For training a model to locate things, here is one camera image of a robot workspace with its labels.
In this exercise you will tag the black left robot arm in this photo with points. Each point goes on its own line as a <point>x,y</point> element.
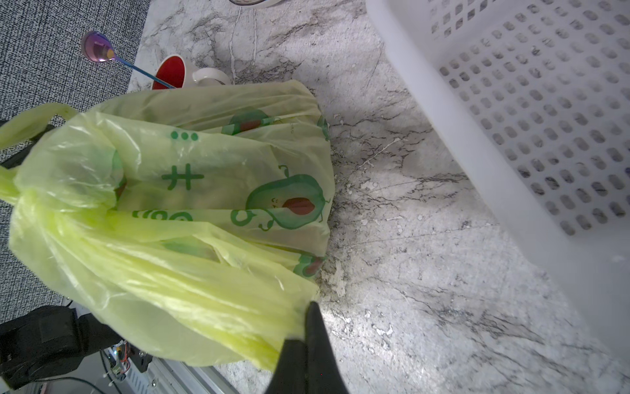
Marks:
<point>48,342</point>

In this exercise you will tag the white mug with red liquid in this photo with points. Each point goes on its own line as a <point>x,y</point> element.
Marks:
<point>180,73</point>

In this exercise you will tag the yellow-green plastic bag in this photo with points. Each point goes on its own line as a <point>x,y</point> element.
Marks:
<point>190,221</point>

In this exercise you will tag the patterned bowl with orange food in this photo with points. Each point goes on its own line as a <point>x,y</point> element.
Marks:
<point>255,3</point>

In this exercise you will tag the white plastic basket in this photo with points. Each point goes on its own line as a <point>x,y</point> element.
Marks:
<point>532,100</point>

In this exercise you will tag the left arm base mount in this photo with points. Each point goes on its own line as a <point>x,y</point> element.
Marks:
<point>123,359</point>

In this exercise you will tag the purple spoon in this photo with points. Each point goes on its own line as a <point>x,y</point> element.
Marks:
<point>97,48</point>

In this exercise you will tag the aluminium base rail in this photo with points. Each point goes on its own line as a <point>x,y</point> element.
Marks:
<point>162,376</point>

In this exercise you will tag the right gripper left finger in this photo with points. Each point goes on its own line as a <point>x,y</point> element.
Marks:
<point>290,374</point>

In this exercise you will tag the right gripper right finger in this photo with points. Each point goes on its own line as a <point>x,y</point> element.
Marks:
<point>322,373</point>

